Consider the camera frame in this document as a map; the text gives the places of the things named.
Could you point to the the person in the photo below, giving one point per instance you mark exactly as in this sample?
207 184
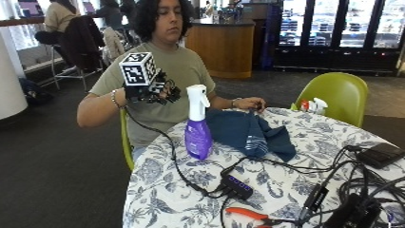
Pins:
177 66

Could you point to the round wooden counter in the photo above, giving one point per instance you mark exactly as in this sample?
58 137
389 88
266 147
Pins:
221 47

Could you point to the dark bag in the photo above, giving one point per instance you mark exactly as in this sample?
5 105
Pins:
35 91

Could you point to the glass door refrigerators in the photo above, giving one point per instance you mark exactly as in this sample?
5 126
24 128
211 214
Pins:
337 31

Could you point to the white pillar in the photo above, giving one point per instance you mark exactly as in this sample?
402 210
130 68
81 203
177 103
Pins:
10 79

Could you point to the blue floral tablecloth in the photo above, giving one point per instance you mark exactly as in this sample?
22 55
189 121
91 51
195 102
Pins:
167 196

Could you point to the white marker cube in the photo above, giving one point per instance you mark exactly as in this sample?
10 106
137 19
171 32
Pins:
137 69

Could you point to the chair with dark jacket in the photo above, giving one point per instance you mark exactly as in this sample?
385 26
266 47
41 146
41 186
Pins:
81 44

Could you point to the white spray bottle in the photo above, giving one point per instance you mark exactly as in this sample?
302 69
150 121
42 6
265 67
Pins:
319 106

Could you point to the dark blue cloth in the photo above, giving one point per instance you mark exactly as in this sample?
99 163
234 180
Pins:
243 133

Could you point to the flat black device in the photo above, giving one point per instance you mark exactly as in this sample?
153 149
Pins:
379 154

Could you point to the red capped bottle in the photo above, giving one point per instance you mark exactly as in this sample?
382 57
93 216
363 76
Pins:
303 105

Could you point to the black bar stool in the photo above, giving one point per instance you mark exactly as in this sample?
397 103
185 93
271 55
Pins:
50 39

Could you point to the computer monitor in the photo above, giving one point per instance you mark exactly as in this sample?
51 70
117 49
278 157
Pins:
29 8

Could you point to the black hub with blue lights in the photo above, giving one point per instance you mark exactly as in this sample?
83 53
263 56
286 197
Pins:
237 186

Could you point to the purple spray bottle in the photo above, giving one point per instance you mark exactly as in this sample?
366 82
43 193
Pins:
197 133

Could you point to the green plastic chair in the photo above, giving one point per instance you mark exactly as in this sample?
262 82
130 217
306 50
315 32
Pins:
125 145
337 95

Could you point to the beige jacket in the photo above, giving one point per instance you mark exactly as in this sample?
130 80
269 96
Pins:
113 44

